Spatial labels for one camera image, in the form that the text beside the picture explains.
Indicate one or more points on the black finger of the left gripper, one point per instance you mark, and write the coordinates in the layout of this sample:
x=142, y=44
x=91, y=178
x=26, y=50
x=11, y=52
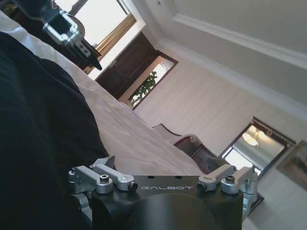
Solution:
x=92, y=61

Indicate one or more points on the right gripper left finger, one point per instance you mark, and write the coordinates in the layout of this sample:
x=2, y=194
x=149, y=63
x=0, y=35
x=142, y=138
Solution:
x=103, y=178

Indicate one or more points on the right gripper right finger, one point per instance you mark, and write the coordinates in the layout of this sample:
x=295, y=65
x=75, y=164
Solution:
x=230, y=184

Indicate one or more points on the white bed sheet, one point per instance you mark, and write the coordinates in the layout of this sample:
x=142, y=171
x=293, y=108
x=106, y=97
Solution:
x=124, y=124

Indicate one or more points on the yellowish curtain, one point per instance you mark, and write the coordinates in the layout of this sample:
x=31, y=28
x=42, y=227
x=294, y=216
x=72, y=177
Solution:
x=115, y=36

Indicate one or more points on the dark wooden wardrobe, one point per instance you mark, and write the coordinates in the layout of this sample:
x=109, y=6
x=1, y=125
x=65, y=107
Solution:
x=129, y=60

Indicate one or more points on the bright window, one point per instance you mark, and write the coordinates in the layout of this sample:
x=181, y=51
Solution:
x=96, y=16

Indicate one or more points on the dark wooden headboard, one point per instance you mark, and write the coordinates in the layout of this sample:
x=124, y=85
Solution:
x=192, y=146

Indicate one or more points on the green leafy plant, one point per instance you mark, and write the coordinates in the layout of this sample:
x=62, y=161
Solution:
x=145, y=89

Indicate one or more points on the framed painting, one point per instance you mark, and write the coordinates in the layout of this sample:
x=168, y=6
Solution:
x=296, y=167

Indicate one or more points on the black garment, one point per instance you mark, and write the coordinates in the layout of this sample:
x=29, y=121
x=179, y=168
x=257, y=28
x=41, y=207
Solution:
x=40, y=134

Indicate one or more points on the dark framed wall mirror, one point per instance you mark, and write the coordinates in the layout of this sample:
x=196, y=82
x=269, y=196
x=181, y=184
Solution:
x=254, y=148

